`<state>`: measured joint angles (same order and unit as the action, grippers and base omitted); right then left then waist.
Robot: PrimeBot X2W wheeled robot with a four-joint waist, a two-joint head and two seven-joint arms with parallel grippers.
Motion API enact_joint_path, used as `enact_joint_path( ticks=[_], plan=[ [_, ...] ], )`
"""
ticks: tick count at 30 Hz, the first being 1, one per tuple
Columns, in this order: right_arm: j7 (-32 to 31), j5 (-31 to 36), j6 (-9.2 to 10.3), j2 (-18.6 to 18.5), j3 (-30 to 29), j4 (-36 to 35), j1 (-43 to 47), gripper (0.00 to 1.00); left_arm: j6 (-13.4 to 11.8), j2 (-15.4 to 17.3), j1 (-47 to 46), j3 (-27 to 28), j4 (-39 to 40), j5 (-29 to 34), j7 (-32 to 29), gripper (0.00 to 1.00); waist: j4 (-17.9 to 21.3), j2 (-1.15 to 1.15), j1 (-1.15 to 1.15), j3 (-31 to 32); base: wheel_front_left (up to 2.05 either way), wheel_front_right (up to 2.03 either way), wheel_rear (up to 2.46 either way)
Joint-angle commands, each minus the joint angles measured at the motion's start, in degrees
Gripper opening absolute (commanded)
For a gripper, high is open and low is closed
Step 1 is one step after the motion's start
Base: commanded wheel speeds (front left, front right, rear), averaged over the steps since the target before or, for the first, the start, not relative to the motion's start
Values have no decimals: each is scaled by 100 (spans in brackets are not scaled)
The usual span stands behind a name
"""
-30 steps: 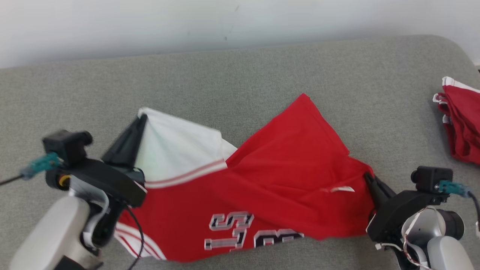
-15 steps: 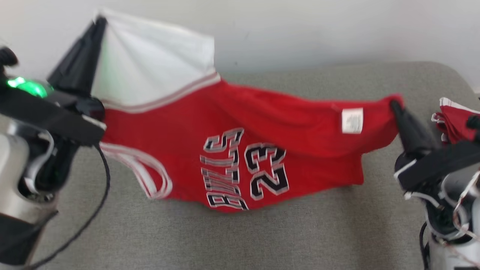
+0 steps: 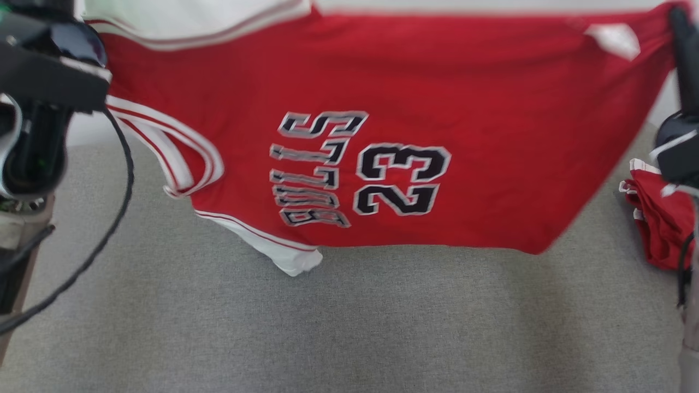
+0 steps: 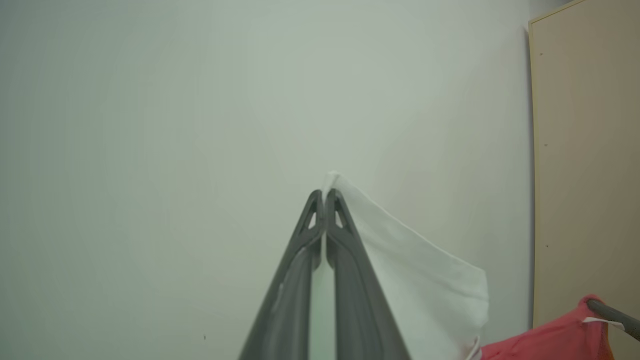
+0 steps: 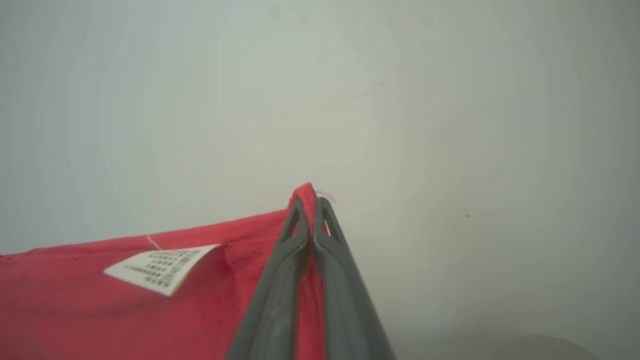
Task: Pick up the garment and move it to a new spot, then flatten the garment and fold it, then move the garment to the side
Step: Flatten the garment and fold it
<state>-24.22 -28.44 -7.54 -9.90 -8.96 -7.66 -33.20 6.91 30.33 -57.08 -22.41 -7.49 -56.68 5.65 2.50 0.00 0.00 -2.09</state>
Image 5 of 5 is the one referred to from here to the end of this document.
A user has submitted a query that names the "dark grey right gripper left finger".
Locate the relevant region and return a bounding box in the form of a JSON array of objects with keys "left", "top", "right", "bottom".
[{"left": 226, "top": 199, "right": 313, "bottom": 360}]

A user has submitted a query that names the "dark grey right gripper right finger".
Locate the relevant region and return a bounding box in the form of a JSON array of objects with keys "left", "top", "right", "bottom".
[{"left": 312, "top": 196, "right": 397, "bottom": 360}]

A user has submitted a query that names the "red basketball jersey number 23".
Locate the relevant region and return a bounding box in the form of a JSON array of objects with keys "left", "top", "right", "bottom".
[{"left": 0, "top": 182, "right": 337, "bottom": 360}]

